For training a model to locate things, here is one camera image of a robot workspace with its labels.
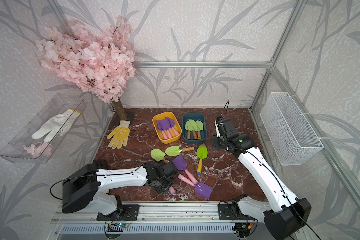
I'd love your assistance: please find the purple square shovel pink handle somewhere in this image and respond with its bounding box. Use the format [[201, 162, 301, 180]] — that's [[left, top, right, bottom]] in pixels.
[[172, 156, 198, 184], [160, 118, 172, 139], [178, 172, 213, 200]]

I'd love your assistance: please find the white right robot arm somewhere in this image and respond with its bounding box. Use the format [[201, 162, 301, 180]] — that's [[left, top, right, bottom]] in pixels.
[[212, 117, 312, 240]]

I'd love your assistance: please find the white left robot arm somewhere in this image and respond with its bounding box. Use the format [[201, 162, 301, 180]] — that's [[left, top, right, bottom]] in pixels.
[[62, 160, 178, 216]]

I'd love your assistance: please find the dark teal storage box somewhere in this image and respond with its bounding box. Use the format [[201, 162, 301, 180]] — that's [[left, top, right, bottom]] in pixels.
[[181, 113, 208, 144]]

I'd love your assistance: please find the yellow storage box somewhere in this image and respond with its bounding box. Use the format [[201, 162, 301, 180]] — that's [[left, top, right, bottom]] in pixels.
[[152, 111, 183, 145]]

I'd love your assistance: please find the yellow rubber glove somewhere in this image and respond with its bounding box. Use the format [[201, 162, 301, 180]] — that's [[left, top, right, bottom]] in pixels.
[[107, 121, 131, 149]]

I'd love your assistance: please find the black and yellow glove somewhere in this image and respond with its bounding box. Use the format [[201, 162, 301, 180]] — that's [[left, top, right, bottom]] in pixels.
[[93, 160, 108, 170]]

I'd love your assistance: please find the white cotton glove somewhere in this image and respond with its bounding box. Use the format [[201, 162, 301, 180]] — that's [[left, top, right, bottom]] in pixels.
[[32, 109, 81, 143]]

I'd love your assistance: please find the pink blossom sprig on shelf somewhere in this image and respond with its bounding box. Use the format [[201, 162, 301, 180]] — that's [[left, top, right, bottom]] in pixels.
[[24, 143, 53, 158]]

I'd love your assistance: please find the pink cherry blossom tree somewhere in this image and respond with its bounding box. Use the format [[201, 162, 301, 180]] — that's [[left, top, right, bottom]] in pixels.
[[36, 16, 136, 120]]

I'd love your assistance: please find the green trowel yellow handle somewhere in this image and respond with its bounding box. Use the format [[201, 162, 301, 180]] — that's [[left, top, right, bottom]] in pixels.
[[197, 144, 208, 175]]

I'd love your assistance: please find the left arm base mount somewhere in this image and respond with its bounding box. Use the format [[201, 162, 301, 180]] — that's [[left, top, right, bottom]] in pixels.
[[96, 195, 140, 221]]

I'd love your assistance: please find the aluminium front rail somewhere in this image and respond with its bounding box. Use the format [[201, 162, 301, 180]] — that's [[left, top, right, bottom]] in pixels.
[[51, 201, 233, 224]]

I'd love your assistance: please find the white wire mesh basket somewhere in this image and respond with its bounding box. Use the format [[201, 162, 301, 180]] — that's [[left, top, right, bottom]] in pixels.
[[260, 92, 324, 166]]

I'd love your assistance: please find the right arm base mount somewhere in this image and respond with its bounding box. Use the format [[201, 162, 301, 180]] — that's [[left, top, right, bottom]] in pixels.
[[218, 194, 256, 221]]

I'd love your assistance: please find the clear acrylic wall shelf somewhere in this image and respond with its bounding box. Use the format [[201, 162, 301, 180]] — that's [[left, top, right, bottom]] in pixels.
[[0, 94, 87, 164]]

